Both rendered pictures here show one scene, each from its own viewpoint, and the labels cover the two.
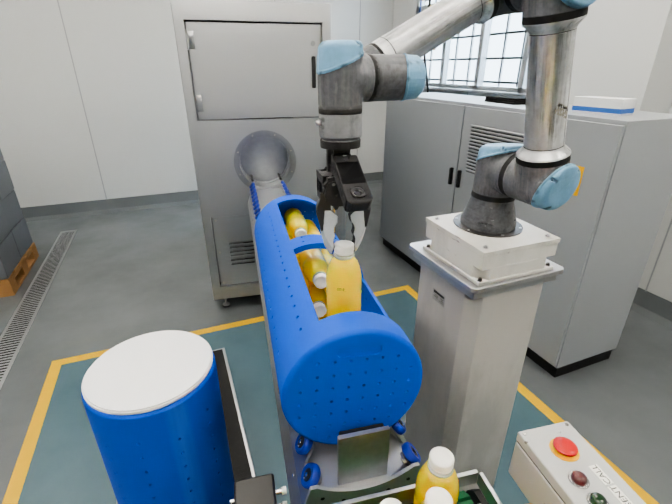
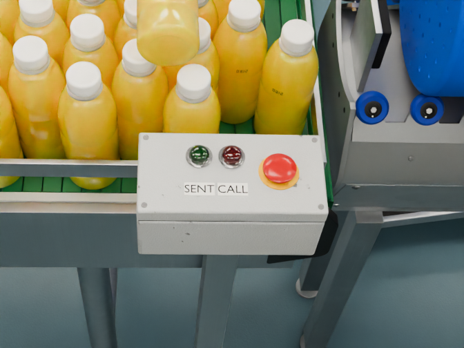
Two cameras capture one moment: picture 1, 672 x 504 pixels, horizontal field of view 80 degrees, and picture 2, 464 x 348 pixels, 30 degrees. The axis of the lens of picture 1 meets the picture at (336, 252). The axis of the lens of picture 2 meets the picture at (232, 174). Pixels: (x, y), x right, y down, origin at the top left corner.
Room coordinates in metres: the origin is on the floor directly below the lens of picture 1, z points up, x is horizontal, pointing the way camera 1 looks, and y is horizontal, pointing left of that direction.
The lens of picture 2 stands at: (0.45, -0.87, 1.88)
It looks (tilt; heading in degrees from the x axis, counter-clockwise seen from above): 58 degrees down; 95
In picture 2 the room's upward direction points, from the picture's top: 8 degrees clockwise
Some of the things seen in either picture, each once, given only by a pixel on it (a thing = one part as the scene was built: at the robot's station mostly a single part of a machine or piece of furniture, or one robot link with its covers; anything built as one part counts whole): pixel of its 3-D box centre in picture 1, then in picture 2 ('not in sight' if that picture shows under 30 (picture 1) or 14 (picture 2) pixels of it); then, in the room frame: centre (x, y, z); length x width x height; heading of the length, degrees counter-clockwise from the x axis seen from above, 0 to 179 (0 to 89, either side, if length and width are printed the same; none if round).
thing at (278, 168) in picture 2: (565, 447); (279, 169); (0.46, -0.37, 1.11); 0.04 x 0.04 x 0.01
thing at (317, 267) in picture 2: not in sight; (329, 225); (0.59, 0.03, 0.31); 0.06 x 0.06 x 0.63; 14
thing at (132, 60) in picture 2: not in sight; (139, 55); (0.27, -0.25, 1.09); 0.04 x 0.04 x 0.02
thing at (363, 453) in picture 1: (362, 452); (370, 35); (0.54, -0.05, 0.99); 0.10 x 0.02 x 0.12; 104
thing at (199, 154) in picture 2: (598, 500); (199, 154); (0.37, -0.37, 1.11); 0.02 x 0.02 x 0.01
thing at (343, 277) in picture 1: (343, 293); not in sight; (0.70, -0.02, 1.25); 0.07 x 0.07 x 0.19
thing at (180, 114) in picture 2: not in sight; (190, 130); (0.34, -0.27, 0.99); 0.07 x 0.07 x 0.19
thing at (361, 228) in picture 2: not in sight; (335, 287); (0.62, -0.10, 0.31); 0.06 x 0.06 x 0.63; 14
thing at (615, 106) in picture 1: (602, 105); not in sight; (2.17, -1.35, 1.48); 0.24 x 0.12 x 0.08; 30
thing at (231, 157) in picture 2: (579, 477); (231, 154); (0.41, -0.36, 1.11); 0.02 x 0.02 x 0.01
